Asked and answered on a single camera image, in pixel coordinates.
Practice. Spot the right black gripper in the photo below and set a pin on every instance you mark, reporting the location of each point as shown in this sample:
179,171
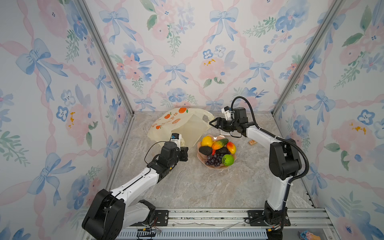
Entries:
218,120

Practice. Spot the purple grape bunch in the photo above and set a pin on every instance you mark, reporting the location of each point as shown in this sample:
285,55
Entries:
214,160

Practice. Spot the red yellow mango fruit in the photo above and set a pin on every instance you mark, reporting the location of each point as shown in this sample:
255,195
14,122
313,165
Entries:
231,148

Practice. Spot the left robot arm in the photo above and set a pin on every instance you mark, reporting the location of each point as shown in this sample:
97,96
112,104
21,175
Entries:
113,211

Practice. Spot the orange green papaya fruit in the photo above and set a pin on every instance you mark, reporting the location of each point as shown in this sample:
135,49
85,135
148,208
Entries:
219,144

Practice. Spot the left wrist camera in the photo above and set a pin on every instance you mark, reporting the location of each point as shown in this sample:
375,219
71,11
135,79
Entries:
176,138

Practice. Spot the small brown biscuit toy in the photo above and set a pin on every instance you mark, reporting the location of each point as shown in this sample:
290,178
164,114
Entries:
252,142

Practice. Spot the white calculator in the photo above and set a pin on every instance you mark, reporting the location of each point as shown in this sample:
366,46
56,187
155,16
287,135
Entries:
225,133

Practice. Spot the dark avocado fruit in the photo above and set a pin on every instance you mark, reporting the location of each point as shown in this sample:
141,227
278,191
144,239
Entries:
223,151
206,150

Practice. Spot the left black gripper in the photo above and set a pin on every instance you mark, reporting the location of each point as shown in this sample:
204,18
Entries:
184,150

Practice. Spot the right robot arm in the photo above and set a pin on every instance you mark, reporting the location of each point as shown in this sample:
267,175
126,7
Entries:
287,161

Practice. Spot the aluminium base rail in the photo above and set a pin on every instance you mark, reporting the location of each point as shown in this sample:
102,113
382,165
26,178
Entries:
212,224

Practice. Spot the left metal corner post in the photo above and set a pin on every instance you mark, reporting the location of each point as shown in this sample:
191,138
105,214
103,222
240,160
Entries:
90,24

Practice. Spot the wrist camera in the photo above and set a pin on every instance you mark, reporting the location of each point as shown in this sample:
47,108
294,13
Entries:
176,138
228,113

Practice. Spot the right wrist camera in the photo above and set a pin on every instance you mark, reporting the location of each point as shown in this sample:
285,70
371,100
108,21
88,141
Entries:
228,113

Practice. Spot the right metal corner post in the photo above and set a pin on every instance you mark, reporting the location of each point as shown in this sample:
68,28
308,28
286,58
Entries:
320,33

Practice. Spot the green apple fruit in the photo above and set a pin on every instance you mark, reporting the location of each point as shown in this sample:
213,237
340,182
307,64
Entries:
228,160

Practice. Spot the metal corner post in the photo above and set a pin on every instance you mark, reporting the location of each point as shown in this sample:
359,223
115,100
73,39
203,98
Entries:
320,33
90,24

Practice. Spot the yellow lemon fruit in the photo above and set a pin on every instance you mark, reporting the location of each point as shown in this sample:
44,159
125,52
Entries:
207,142

